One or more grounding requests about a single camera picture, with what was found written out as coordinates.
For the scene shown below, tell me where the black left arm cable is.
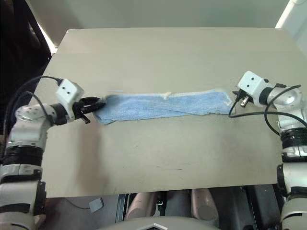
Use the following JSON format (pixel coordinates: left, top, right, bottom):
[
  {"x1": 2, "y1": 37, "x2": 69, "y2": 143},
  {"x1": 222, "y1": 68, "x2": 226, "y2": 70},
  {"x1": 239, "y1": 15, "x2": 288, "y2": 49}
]
[{"x1": 4, "y1": 76, "x2": 63, "y2": 144}]

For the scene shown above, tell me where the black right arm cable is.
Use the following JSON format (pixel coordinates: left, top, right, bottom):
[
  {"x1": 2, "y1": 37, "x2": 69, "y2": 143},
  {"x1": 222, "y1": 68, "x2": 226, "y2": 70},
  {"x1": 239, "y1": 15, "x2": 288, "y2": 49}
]
[{"x1": 228, "y1": 84, "x2": 307, "y2": 136}]

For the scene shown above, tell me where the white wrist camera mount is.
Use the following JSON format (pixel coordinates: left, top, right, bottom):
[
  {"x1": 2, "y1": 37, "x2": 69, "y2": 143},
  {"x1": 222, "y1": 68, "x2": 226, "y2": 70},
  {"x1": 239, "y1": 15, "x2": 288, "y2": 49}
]
[
  {"x1": 236, "y1": 70, "x2": 270, "y2": 106},
  {"x1": 56, "y1": 79, "x2": 85, "y2": 120}
]

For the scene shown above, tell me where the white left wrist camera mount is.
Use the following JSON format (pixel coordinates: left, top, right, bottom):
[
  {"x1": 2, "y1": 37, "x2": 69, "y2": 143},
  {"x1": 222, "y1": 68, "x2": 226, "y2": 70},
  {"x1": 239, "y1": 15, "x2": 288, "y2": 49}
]
[{"x1": 56, "y1": 79, "x2": 85, "y2": 120}]

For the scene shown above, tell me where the dark bulky object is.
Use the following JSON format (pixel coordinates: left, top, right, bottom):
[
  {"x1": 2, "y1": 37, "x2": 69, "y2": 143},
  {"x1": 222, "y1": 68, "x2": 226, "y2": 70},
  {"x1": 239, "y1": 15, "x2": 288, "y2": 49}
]
[{"x1": 0, "y1": 0, "x2": 53, "y2": 125}]

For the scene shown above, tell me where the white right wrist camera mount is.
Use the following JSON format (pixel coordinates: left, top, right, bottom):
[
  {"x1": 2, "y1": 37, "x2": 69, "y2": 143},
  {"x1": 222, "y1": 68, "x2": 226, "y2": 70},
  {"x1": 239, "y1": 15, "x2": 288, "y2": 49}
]
[{"x1": 236, "y1": 70, "x2": 270, "y2": 106}]

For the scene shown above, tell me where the light blue terry towel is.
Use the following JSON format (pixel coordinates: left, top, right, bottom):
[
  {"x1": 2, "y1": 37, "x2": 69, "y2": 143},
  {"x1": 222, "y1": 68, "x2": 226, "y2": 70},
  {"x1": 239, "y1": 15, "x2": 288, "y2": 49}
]
[{"x1": 92, "y1": 86, "x2": 234, "y2": 126}]

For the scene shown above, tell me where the thin dark floor cable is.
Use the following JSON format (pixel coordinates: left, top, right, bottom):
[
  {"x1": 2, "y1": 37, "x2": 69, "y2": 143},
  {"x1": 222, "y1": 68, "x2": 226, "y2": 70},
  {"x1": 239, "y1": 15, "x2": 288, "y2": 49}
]
[{"x1": 64, "y1": 198, "x2": 91, "y2": 210}]

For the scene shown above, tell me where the pinkish rounded leg shape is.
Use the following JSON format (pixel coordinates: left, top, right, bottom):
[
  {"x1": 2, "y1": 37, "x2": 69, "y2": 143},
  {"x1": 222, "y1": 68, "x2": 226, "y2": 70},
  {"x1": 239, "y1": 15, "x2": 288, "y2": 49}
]
[
  {"x1": 124, "y1": 191, "x2": 157, "y2": 221},
  {"x1": 190, "y1": 188, "x2": 219, "y2": 221}
]

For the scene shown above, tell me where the white furniture panel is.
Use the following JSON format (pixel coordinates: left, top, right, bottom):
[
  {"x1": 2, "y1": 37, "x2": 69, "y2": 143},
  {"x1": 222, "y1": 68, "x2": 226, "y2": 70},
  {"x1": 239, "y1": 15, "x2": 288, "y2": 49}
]
[{"x1": 274, "y1": 0, "x2": 307, "y2": 50}]

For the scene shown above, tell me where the black table frame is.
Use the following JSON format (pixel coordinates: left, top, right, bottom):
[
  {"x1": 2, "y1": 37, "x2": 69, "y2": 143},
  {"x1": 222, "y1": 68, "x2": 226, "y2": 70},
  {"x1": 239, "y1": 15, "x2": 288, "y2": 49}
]
[{"x1": 114, "y1": 193, "x2": 131, "y2": 224}]

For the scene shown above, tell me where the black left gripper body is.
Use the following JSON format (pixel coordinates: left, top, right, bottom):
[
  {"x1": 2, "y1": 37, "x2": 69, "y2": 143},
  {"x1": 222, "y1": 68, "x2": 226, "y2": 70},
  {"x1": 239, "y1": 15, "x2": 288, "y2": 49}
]
[{"x1": 71, "y1": 98, "x2": 91, "y2": 125}]

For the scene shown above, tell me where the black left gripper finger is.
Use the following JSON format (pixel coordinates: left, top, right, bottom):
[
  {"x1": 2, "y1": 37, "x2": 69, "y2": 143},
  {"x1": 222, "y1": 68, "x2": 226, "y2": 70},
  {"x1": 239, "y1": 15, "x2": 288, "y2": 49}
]
[
  {"x1": 82, "y1": 96, "x2": 105, "y2": 106},
  {"x1": 83, "y1": 102, "x2": 106, "y2": 114}
]

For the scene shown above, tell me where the small grey box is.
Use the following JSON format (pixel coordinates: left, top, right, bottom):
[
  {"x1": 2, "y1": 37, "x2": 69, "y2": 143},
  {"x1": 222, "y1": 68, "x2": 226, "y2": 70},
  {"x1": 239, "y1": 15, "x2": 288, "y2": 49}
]
[{"x1": 88, "y1": 197, "x2": 105, "y2": 213}]

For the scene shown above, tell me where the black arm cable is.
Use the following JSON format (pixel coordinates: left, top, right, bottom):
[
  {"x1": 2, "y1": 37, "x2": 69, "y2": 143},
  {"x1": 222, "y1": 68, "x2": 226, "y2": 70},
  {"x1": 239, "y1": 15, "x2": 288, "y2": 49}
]
[
  {"x1": 4, "y1": 76, "x2": 63, "y2": 144},
  {"x1": 228, "y1": 84, "x2": 307, "y2": 136}
]

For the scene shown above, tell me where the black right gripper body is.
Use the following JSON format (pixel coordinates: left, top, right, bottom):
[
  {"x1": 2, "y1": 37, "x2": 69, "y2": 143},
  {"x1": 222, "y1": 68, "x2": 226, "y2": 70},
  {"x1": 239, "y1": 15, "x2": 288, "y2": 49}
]
[{"x1": 236, "y1": 86, "x2": 254, "y2": 103}]

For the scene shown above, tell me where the grey robot torso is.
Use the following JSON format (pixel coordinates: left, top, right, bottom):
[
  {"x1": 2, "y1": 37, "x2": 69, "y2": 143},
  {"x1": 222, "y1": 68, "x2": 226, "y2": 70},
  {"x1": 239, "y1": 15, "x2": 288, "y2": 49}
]
[{"x1": 95, "y1": 215, "x2": 223, "y2": 230}]

